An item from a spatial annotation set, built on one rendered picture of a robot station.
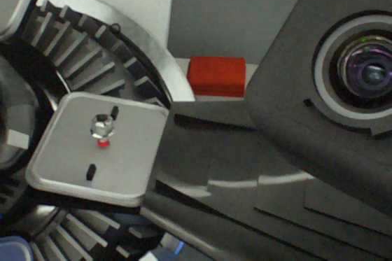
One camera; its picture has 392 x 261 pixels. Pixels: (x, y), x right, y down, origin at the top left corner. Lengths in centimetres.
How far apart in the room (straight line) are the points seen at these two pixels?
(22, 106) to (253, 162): 12
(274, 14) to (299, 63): 103
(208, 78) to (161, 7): 43
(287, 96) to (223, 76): 96
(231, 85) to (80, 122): 64
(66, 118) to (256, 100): 32
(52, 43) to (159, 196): 18
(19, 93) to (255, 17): 78
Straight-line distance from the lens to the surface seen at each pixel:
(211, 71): 113
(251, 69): 118
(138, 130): 48
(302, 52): 17
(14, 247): 50
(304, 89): 16
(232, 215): 42
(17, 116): 43
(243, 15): 120
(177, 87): 64
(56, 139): 46
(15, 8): 46
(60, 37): 58
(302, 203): 44
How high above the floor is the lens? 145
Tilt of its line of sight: 33 degrees down
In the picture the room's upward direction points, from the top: 1 degrees clockwise
